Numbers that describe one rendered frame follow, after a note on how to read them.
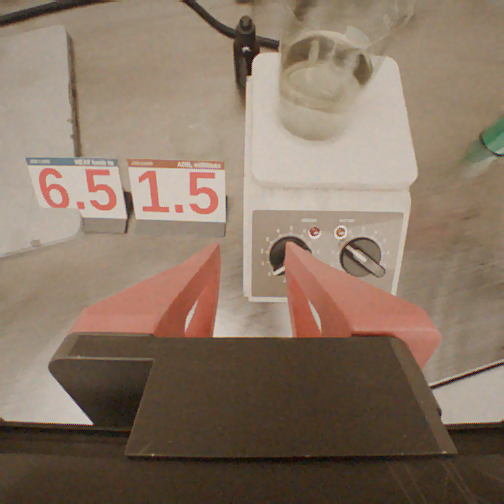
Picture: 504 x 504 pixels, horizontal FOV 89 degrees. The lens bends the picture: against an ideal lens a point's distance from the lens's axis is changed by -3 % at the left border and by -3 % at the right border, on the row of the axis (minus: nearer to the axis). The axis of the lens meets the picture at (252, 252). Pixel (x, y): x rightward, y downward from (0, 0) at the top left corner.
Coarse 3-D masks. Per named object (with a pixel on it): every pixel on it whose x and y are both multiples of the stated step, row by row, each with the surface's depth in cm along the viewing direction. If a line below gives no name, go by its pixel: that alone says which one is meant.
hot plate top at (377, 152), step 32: (256, 64) 21; (384, 64) 21; (256, 96) 20; (384, 96) 20; (256, 128) 19; (352, 128) 19; (384, 128) 19; (256, 160) 19; (288, 160) 19; (320, 160) 19; (352, 160) 19; (384, 160) 19
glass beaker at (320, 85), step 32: (288, 0) 13; (320, 0) 15; (352, 0) 14; (384, 0) 13; (288, 32) 13; (352, 32) 16; (384, 32) 14; (288, 64) 14; (320, 64) 13; (352, 64) 12; (288, 96) 16; (320, 96) 14; (352, 96) 15; (288, 128) 18; (320, 128) 17
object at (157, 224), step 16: (208, 160) 24; (224, 176) 25; (224, 192) 25; (224, 208) 26; (144, 224) 26; (160, 224) 26; (176, 224) 26; (192, 224) 26; (208, 224) 26; (224, 224) 26
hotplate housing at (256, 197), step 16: (256, 192) 20; (272, 192) 20; (288, 192) 20; (304, 192) 20; (320, 192) 20; (336, 192) 20; (352, 192) 20; (368, 192) 20; (384, 192) 20; (400, 192) 20; (256, 208) 20; (272, 208) 20; (288, 208) 20; (304, 208) 20; (320, 208) 20; (336, 208) 20; (352, 208) 20; (368, 208) 20; (384, 208) 20; (400, 208) 20; (400, 240) 21; (400, 256) 22
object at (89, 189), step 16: (48, 176) 25; (64, 176) 25; (80, 176) 25; (96, 176) 25; (112, 176) 25; (48, 192) 26; (64, 192) 26; (80, 192) 26; (96, 192) 26; (112, 192) 25; (80, 208) 26; (96, 208) 26; (112, 208) 26
